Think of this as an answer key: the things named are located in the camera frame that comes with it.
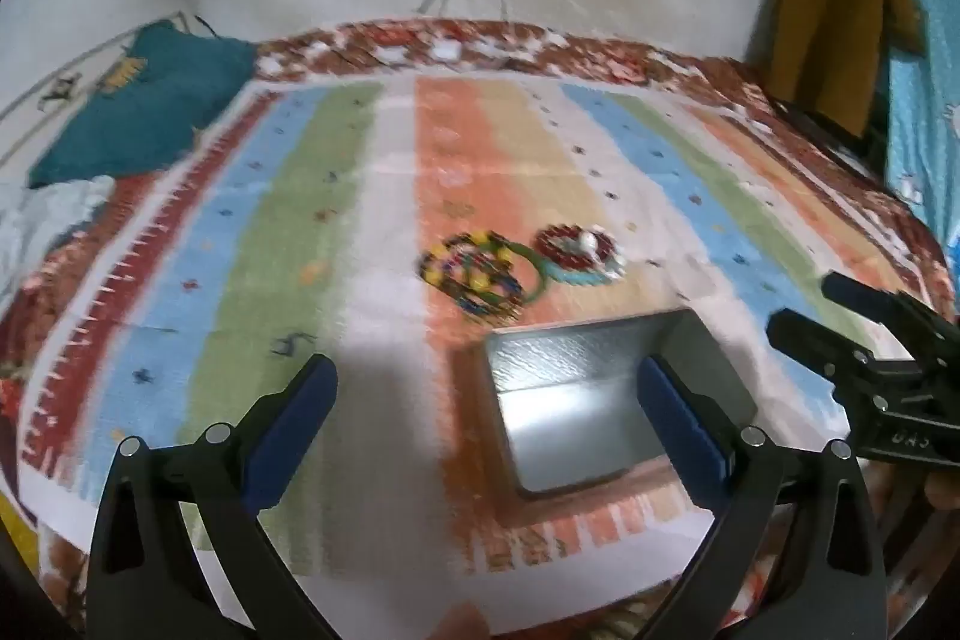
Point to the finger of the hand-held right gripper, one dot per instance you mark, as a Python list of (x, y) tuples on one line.
[(851, 289), (806, 336)]

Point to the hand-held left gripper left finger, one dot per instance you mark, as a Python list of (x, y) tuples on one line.
[(289, 437)]

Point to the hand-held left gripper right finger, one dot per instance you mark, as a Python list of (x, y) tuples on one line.
[(682, 437)]

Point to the silver metal tray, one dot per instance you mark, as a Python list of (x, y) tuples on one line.
[(570, 385)]

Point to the green bangle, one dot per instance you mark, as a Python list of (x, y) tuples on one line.
[(541, 272)]

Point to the person's right hand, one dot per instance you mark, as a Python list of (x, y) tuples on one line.
[(943, 494)]

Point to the light blue printed cloth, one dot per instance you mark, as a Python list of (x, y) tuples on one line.
[(919, 108)]

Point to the white crumpled cloth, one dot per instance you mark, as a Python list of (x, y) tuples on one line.
[(52, 212)]

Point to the striped colourful mat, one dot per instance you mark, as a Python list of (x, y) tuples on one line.
[(450, 123)]

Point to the teal pillow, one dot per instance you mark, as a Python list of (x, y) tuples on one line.
[(135, 108)]

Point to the striped colourful bedsheet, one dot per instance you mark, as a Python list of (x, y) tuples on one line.
[(487, 44)]

